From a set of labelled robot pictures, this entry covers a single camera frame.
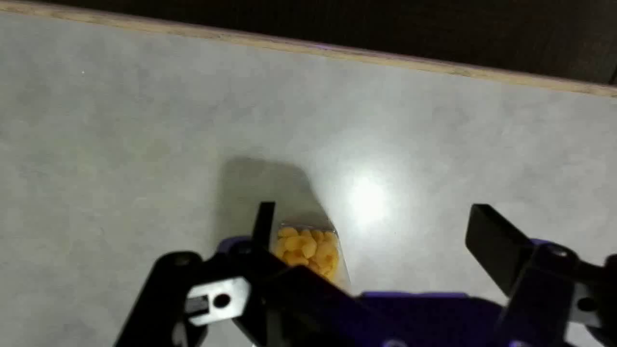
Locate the clear container with orange snacks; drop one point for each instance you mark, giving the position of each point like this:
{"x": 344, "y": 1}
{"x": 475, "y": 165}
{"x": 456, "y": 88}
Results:
{"x": 306, "y": 248}

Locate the clear plastic container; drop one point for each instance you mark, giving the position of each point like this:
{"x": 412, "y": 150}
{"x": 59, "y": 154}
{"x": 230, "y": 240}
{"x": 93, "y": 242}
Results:
{"x": 315, "y": 254}

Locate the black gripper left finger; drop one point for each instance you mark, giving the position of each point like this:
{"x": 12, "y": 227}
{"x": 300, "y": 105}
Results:
{"x": 194, "y": 310}

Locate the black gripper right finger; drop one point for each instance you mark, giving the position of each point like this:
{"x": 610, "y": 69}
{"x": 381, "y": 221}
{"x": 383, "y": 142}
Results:
{"x": 533, "y": 291}

